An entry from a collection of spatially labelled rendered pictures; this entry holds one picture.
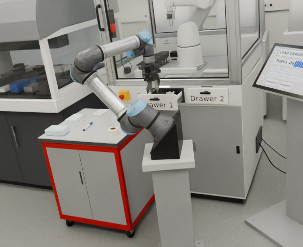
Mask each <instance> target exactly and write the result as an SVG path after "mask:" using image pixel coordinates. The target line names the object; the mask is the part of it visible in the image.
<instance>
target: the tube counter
mask: <svg viewBox="0 0 303 247"><path fill-rule="evenodd" d="M288 66H290V67H296V68H302V69H303V61H299V60H292V59H291V60H290V62H289V64H288Z"/></svg>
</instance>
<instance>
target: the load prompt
mask: <svg viewBox="0 0 303 247"><path fill-rule="evenodd" d="M277 56H283V57H290V58H297V59H303V51H302V50H293V49H282V48H280V50H279V52H278V54H277Z"/></svg>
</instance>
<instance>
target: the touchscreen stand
mask: <svg viewBox="0 0 303 247"><path fill-rule="evenodd" d="M245 224H247V225H248V226H249V227H251V228H252V229H254V230H255V231H256V232H258V233H259V234H261V235H262V236H264V237H265V238H266V239H268V240H269V241H271V242H272V243H274V244H275V245H277V246H278V247H303V102H302V101H299V100H295V99H290V98H287V114H286V199H285V200H283V201H281V202H279V203H277V204H275V205H273V206H271V207H269V208H267V209H265V210H263V211H261V212H259V213H257V214H255V215H253V216H251V217H249V218H247V219H245Z"/></svg>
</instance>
